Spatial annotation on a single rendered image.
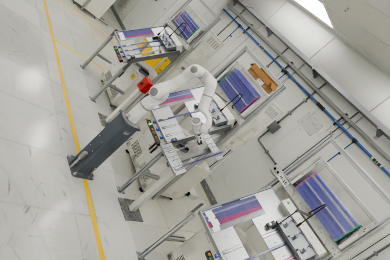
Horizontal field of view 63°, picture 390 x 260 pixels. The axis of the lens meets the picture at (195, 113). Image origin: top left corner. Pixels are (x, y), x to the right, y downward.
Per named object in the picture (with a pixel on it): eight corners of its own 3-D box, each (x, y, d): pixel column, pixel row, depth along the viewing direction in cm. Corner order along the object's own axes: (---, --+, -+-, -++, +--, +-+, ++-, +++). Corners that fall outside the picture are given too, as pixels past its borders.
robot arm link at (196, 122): (205, 128, 267) (195, 124, 270) (203, 118, 257) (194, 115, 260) (200, 136, 263) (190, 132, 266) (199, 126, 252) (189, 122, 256)
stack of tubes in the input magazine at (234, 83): (239, 112, 326) (259, 95, 320) (217, 83, 358) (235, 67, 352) (245, 117, 335) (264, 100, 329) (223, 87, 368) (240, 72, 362)
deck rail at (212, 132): (166, 147, 310) (167, 143, 305) (166, 145, 311) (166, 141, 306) (230, 129, 334) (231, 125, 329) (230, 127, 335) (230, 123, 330)
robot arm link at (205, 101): (221, 100, 260) (209, 134, 262) (204, 94, 265) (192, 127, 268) (218, 99, 251) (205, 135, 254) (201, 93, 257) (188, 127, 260)
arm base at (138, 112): (126, 124, 269) (141, 109, 265) (119, 109, 280) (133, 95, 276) (141, 130, 284) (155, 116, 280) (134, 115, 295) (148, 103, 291)
